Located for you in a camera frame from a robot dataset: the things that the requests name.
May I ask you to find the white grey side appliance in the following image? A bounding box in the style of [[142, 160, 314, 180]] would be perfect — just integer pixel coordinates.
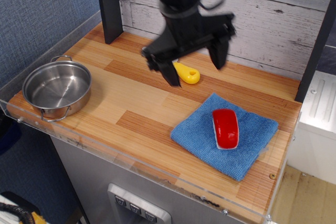
[[287, 71, 335, 184]]

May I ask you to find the dark grey left post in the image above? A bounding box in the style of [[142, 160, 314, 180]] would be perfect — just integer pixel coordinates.
[[99, 0, 123, 44]]

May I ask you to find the yellow object bottom left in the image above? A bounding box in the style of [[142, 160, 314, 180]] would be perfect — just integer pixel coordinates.
[[31, 212, 47, 224]]

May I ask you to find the red and white toy object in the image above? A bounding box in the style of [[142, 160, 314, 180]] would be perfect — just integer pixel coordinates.
[[212, 109, 239, 150]]

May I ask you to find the stainless steel pot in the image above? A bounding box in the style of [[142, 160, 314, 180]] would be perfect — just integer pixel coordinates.
[[22, 55, 92, 122]]

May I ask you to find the silver ice dispenser panel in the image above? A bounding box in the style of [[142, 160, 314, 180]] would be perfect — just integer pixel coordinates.
[[107, 183, 172, 223]]

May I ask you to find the yellow handled white toy knife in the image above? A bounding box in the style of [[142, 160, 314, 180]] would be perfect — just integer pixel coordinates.
[[142, 47, 201, 85]]

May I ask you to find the clear acrylic guard rail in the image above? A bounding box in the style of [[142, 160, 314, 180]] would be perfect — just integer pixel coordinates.
[[1, 13, 301, 223]]

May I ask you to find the dark grey right post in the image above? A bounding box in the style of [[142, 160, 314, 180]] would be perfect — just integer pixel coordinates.
[[295, 0, 335, 103]]

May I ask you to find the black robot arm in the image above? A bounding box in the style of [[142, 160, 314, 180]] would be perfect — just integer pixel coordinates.
[[142, 0, 235, 87]]

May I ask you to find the silver toy fridge cabinet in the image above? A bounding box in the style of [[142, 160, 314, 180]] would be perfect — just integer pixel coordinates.
[[52, 137, 266, 223]]

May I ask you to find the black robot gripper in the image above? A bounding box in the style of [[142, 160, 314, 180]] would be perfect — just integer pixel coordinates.
[[146, 11, 235, 87]]

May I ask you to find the dark grey post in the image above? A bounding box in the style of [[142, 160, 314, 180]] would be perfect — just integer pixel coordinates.
[[99, 0, 123, 44], [295, 0, 335, 103]]

